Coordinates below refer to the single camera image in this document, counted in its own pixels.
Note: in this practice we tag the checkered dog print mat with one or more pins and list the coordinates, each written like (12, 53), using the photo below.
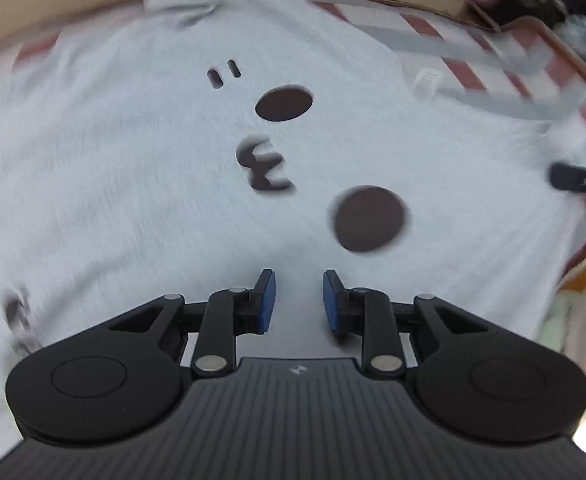
(478, 60)

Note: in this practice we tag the light grey printed sweatshirt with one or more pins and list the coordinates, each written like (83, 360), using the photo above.
(123, 160)

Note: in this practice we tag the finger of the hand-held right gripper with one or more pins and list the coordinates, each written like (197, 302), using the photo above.
(578, 178)

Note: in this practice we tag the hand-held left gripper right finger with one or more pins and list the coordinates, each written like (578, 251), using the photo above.
(330, 300)

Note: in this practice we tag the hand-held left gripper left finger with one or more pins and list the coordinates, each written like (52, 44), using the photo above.
(268, 300)

